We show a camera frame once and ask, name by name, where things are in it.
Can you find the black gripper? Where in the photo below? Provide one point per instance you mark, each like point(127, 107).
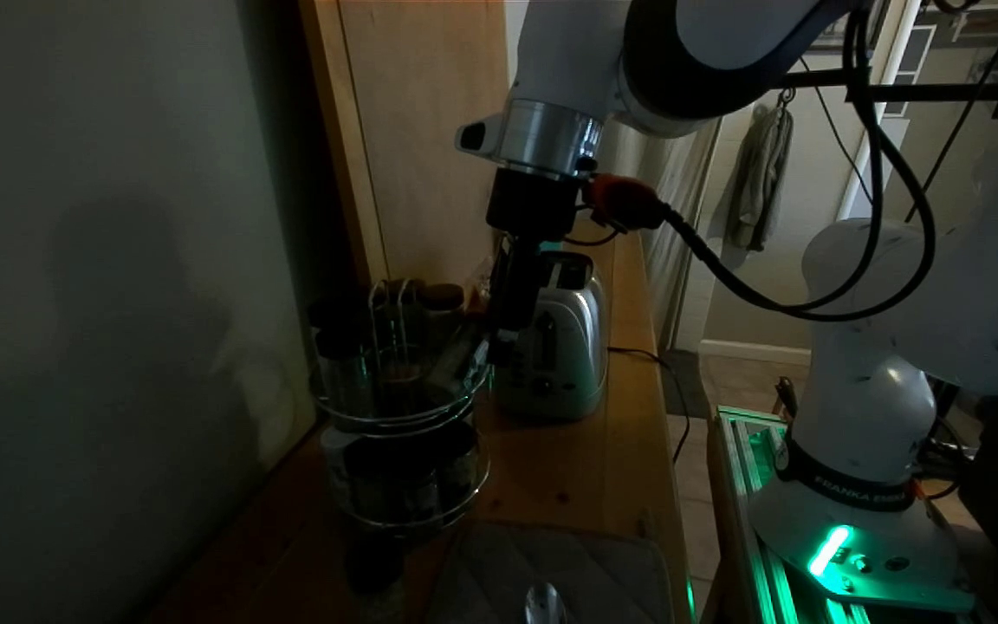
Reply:
point(534, 208)

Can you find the grey quilted pot holder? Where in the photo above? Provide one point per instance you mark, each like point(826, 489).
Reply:
point(569, 574)

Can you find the black metal rod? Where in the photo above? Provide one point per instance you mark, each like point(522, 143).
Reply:
point(903, 83)

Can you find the wooden back panel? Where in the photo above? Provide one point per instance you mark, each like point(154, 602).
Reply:
point(416, 127)

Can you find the hanging grey cloth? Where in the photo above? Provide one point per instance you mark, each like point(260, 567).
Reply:
point(763, 176)

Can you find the shiny metal cup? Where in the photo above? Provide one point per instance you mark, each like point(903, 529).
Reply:
point(439, 311)

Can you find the silver two-slot toaster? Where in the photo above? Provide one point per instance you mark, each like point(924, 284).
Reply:
point(556, 347)

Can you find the green-lit robot base platform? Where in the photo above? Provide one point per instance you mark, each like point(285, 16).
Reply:
point(776, 557)

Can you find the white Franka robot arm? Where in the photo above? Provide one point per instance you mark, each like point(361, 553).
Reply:
point(867, 347)

